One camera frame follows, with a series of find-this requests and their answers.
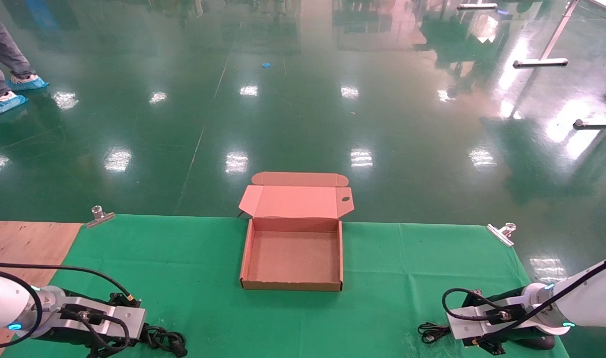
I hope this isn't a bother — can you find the blue shoe cover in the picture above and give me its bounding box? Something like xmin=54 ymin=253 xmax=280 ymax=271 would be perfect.
xmin=0 ymin=93 xmax=28 ymax=118
xmin=7 ymin=75 xmax=50 ymax=92

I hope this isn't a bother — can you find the grey table foot bar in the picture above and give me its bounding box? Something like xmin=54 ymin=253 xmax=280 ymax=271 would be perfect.
xmin=573 ymin=106 xmax=606 ymax=129

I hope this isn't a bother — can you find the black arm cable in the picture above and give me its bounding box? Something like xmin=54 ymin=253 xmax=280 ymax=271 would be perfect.
xmin=442 ymin=255 xmax=606 ymax=345
xmin=0 ymin=261 xmax=135 ymax=358

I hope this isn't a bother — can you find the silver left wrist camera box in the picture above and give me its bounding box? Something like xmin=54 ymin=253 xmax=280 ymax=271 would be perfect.
xmin=59 ymin=297 xmax=147 ymax=340

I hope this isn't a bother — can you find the white table leg with foot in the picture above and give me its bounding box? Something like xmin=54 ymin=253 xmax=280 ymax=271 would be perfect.
xmin=513 ymin=0 xmax=579 ymax=68

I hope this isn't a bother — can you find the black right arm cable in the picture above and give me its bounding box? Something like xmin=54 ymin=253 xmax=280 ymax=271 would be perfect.
xmin=442 ymin=255 xmax=606 ymax=345

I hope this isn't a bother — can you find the open brown cardboard box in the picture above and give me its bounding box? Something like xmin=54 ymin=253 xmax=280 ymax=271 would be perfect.
xmin=238 ymin=172 xmax=354 ymax=292

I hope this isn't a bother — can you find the black power cable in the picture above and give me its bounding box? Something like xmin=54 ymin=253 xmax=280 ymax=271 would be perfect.
xmin=141 ymin=326 xmax=188 ymax=358

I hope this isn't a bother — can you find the green table cloth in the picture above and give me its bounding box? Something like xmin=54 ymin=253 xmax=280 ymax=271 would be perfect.
xmin=0 ymin=214 xmax=569 ymax=358

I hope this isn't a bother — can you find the silver metal binder clip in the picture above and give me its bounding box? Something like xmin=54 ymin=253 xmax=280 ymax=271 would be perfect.
xmin=86 ymin=205 xmax=115 ymax=228
xmin=486 ymin=222 xmax=517 ymax=247

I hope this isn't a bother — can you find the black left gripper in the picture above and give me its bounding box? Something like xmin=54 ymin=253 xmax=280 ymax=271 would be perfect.
xmin=34 ymin=326 xmax=144 ymax=358

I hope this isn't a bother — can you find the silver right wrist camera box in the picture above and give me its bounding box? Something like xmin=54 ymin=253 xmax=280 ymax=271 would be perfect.
xmin=446 ymin=302 xmax=528 ymax=340

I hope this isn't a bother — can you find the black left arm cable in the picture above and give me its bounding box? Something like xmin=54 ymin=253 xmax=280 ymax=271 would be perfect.
xmin=0 ymin=261 xmax=135 ymax=358

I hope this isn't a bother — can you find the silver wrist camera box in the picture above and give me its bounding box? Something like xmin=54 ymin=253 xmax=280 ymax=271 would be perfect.
xmin=446 ymin=302 xmax=528 ymax=340
xmin=59 ymin=297 xmax=147 ymax=340

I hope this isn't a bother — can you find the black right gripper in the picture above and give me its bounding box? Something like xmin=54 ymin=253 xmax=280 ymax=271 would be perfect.
xmin=469 ymin=331 xmax=557 ymax=355

